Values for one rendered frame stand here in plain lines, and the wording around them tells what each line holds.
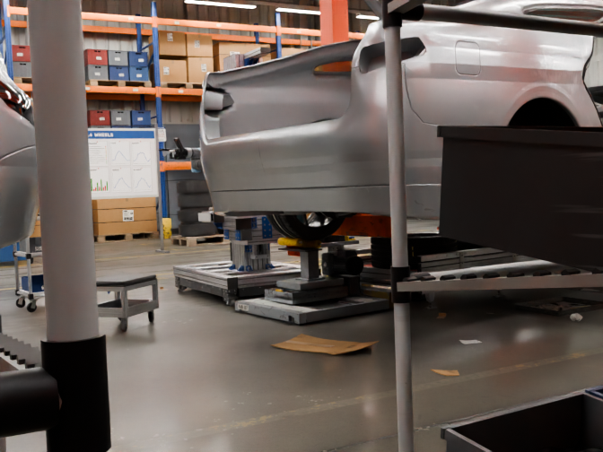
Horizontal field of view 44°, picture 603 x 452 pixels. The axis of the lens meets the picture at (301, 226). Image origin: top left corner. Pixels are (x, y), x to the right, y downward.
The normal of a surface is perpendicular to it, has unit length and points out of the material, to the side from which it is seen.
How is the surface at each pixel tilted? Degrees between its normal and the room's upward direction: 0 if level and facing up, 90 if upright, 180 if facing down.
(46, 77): 90
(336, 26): 90
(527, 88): 90
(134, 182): 90
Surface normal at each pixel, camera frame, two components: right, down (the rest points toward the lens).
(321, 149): -0.75, 0.20
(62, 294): -0.08, 0.06
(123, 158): 0.48, 0.03
